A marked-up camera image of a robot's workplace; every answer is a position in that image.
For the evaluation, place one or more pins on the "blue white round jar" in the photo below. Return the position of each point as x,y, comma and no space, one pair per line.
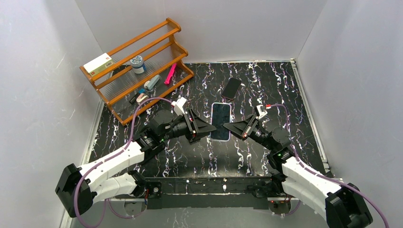
137,64

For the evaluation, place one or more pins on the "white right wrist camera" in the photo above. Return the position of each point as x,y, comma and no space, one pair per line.
261,111

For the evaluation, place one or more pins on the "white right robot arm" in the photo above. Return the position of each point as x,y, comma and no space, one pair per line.
339,205

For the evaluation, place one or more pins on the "black phone near left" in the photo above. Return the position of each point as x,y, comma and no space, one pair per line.
151,151

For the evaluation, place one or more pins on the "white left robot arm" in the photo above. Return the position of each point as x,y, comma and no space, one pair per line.
80,187

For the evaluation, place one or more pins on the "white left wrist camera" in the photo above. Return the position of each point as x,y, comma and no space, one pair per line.
178,106

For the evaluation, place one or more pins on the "black phone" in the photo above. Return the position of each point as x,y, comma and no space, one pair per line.
231,88
151,151

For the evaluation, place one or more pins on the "pink marker pen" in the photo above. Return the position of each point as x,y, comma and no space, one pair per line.
170,74

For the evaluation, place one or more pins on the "white cardboard box on shelf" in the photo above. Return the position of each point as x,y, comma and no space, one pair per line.
98,64

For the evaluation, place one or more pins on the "black phone far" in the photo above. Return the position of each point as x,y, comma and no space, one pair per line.
231,88

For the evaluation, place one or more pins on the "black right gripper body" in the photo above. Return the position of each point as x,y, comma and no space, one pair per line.
250,126

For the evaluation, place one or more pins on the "black front base bar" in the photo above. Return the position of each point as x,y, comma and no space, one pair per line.
222,192

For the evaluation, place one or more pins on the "black smartphone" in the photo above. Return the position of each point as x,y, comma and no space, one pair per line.
220,116

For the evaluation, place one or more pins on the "orange wooden shelf rack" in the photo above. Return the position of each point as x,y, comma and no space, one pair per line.
150,64

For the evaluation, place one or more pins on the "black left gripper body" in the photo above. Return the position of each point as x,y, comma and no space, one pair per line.
192,125

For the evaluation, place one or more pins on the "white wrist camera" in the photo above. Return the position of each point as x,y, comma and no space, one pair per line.
178,106
261,111

